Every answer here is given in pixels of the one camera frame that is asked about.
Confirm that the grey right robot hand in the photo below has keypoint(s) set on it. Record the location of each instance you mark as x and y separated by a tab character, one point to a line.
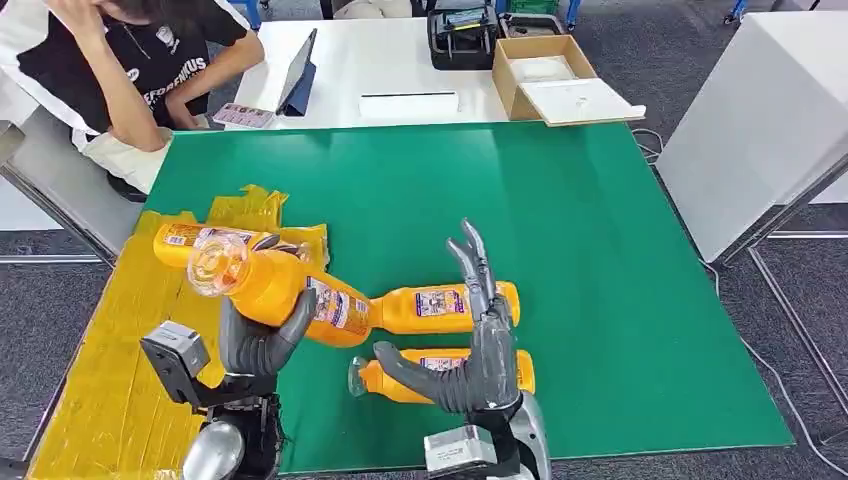
490	358

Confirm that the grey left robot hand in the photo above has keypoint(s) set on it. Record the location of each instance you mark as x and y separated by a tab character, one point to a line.
255	348

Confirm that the orange drink bottle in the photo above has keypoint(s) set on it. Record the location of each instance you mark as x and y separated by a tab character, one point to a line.
526	372
404	311
175	244
272	286

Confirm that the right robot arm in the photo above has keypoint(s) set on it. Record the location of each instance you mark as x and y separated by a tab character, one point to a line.
536	430

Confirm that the green table mat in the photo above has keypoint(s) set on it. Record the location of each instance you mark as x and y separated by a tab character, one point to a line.
530	232

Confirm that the yellow sheet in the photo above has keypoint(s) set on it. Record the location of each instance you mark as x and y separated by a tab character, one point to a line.
112	371

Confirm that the pink printed card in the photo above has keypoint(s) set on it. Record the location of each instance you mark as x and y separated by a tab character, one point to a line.
242	115

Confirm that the white side table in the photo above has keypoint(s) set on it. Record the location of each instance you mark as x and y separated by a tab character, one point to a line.
53	179

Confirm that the flat white box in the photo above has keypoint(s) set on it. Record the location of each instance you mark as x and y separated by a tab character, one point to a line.
407	104

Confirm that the white foam board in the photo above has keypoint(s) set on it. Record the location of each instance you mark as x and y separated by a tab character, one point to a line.
576	102

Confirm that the open cardboard box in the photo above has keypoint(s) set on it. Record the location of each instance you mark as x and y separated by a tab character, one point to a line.
507	86

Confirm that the tablet with dark cover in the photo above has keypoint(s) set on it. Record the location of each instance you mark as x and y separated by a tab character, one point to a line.
298	73

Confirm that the white foam insert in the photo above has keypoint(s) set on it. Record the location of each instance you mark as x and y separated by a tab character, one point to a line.
540	68

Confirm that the person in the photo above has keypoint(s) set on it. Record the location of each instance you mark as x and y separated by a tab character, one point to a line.
152	60

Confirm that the black carry case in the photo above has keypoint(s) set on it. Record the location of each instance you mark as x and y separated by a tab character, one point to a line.
464	40

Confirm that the grey tray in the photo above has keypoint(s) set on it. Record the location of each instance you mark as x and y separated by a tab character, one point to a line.
530	25

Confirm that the white cabinet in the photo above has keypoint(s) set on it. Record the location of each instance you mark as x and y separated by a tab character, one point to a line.
748	126

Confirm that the green crate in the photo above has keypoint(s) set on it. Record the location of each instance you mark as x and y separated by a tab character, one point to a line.
533	6

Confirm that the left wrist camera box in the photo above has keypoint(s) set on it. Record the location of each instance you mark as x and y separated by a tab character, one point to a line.
173	354

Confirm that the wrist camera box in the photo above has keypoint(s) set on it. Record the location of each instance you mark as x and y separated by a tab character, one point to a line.
457	450
173	354

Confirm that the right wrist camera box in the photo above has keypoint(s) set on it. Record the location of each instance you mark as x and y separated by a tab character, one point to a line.
457	450

